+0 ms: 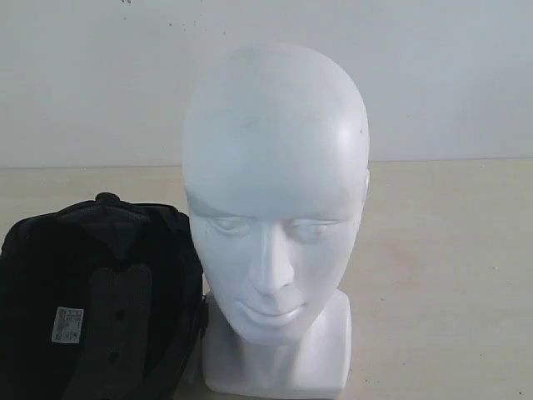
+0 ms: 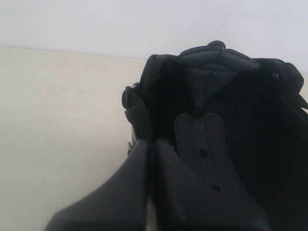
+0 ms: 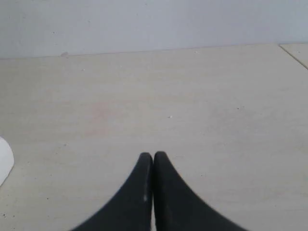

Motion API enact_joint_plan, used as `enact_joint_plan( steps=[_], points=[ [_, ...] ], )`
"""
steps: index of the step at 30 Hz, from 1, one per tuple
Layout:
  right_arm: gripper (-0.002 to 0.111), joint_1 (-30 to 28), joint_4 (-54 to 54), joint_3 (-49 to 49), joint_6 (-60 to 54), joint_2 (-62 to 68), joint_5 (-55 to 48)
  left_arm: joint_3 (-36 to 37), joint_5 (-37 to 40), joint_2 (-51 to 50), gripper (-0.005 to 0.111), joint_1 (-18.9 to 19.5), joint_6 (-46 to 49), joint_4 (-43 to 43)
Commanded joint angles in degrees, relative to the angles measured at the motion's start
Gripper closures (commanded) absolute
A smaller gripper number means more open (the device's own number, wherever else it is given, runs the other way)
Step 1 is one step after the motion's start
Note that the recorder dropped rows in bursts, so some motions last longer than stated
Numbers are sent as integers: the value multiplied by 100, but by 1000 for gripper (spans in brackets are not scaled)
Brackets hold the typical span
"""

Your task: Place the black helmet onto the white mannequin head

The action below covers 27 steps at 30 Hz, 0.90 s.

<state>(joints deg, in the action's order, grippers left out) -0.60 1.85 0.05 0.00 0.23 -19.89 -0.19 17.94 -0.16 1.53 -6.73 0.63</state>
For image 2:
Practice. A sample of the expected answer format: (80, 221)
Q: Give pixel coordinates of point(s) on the black helmet with tinted visor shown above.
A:
(239, 123)

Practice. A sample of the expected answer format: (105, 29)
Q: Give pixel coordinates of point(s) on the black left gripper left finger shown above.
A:
(118, 205)

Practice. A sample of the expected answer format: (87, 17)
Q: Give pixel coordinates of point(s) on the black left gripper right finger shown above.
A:
(183, 202)

